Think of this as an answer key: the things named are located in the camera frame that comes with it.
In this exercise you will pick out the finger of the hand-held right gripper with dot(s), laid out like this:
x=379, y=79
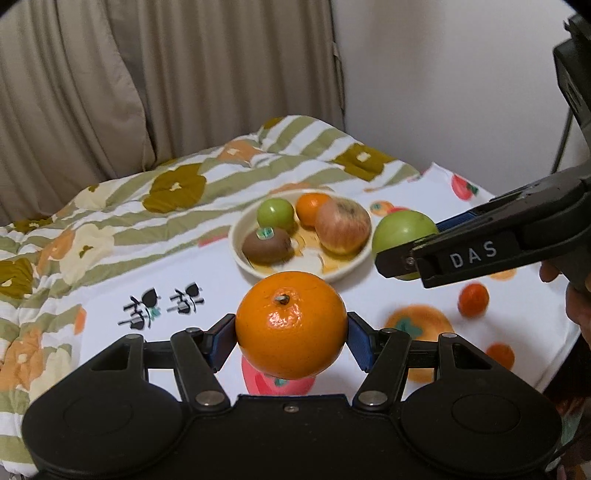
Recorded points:
x=475, y=256
x=461, y=220

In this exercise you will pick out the medium orange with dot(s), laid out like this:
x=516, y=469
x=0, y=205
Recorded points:
x=311, y=207

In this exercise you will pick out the floral striped blanket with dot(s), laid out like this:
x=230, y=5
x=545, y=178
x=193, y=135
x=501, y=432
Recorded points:
x=115, y=217

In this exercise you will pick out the large orange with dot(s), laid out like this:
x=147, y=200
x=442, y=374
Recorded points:
x=291, y=323

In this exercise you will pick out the small mandarin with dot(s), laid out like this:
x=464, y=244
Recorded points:
x=473, y=300

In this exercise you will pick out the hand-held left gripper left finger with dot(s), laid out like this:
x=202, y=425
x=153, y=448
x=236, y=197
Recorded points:
x=220, y=344

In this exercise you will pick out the red apple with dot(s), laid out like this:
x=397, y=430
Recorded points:
x=344, y=226

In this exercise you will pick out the green apple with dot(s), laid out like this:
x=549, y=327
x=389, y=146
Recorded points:
x=274, y=213
x=401, y=230

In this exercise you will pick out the person's clothing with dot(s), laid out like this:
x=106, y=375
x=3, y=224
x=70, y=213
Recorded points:
x=572, y=406

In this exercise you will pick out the person's right hand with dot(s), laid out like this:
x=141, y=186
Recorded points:
x=549, y=272

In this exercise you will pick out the white fruit print cloth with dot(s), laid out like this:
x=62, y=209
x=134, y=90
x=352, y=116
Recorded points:
x=184, y=277

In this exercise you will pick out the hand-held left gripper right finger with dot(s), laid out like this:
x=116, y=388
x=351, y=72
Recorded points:
x=360, y=341

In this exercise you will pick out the duck print ceramic bowl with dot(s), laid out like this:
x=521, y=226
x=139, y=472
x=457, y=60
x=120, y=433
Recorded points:
x=318, y=267

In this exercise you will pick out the brown kiwi with sticker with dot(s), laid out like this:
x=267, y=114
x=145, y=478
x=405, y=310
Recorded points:
x=268, y=247

